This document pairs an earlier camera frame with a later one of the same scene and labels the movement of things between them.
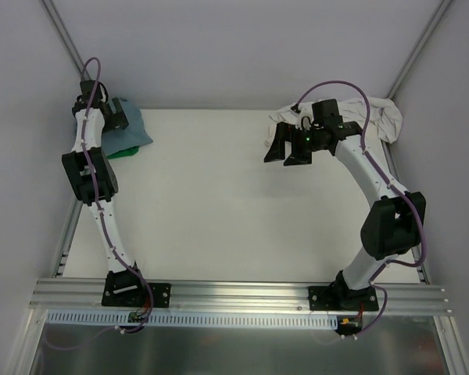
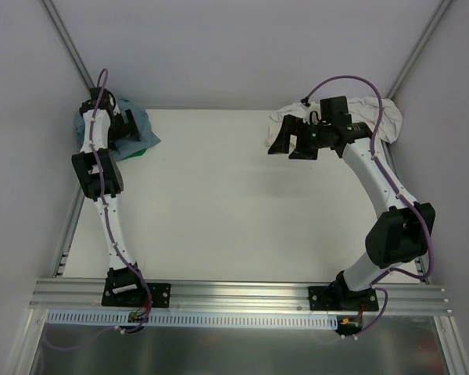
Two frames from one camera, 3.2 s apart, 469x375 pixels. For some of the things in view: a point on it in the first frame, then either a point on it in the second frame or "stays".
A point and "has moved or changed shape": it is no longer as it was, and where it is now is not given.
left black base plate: x=130 y=291 stays
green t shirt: x=124 y=152 → x=136 y=154
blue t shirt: x=115 y=140 has moved or changed shape
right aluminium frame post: x=435 y=19 stays
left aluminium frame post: x=64 y=37 stays
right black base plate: x=342 y=298 stays
